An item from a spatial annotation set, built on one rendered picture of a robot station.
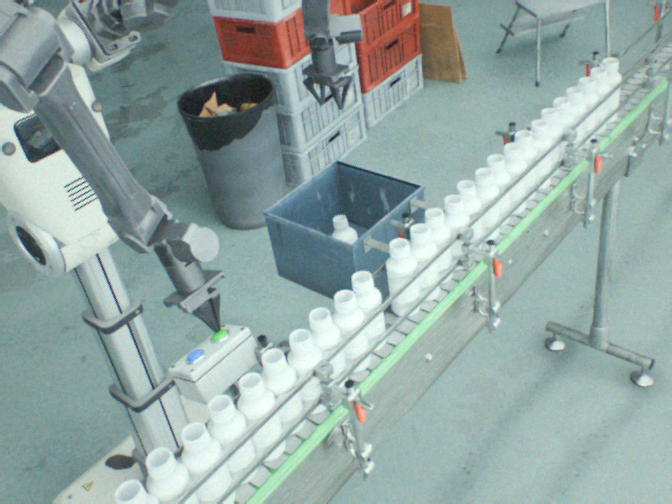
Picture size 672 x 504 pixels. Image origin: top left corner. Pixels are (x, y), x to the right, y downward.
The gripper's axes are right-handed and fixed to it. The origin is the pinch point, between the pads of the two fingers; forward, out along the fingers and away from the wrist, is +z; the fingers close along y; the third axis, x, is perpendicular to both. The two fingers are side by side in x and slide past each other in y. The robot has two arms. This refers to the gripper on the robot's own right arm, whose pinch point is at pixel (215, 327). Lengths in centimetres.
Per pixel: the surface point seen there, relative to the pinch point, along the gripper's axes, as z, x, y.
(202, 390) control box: 5.9, -4.1, -9.8
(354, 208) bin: 19, 46, 80
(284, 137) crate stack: 24, 181, 170
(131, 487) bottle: 3.5, -16.8, -30.8
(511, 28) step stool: 41, 160, 351
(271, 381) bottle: 6.2, -17.2, -4.2
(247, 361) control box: 7.4, -4.2, 0.3
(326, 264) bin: 19, 29, 50
